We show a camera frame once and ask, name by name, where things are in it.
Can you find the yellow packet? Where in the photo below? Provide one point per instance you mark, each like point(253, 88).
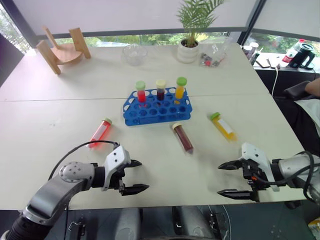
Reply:
point(315, 228)

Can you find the white ribbed plant pot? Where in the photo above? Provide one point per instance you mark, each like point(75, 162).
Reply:
point(187, 54)

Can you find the white paper cup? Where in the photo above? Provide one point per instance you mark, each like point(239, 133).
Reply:
point(251, 51)

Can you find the blue test tube rack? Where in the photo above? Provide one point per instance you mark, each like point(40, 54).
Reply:
point(160, 113)

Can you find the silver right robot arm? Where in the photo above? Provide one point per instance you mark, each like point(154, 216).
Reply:
point(291, 166)

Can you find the red label plastic bottle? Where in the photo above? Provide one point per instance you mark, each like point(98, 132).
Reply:
point(290, 55)

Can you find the wooden curved stand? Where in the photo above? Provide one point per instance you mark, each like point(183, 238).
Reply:
point(66, 53)

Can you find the dark purple tube cream cap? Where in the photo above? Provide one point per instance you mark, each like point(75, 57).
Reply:
point(183, 138)
point(160, 91)

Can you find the clear plastic bag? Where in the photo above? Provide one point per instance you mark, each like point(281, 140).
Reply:
point(215, 53)

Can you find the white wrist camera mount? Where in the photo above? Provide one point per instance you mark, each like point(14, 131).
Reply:
point(257, 156)
point(117, 157)

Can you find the green palm plant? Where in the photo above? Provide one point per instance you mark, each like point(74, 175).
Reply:
point(196, 15)

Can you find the black electric kettle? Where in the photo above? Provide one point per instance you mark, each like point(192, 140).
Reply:
point(301, 56)

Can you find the clear glass bowl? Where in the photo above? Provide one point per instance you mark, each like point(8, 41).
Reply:
point(134, 55)

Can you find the orange tube green cap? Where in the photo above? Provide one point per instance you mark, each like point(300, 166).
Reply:
point(180, 91)
point(225, 128)

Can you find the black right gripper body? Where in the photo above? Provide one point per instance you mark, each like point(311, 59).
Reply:
point(253, 175)

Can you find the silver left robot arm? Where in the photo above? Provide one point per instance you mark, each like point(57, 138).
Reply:
point(50, 190)

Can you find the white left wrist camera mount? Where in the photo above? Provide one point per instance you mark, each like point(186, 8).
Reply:
point(117, 157)

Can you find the white shirt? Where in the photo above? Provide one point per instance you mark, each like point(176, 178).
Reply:
point(310, 112)

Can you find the red tube green cap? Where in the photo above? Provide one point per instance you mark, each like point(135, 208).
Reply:
point(141, 93)
point(101, 133)

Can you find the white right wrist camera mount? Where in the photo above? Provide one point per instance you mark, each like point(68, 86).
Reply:
point(257, 156)

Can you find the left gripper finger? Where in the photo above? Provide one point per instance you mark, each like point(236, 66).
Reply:
point(133, 163)
point(135, 189)

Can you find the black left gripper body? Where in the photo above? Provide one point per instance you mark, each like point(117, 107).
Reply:
point(118, 182)

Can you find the black chair armrest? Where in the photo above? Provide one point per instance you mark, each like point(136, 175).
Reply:
point(297, 90)

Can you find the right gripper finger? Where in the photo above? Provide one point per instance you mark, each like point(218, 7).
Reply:
point(236, 194)
point(231, 166)

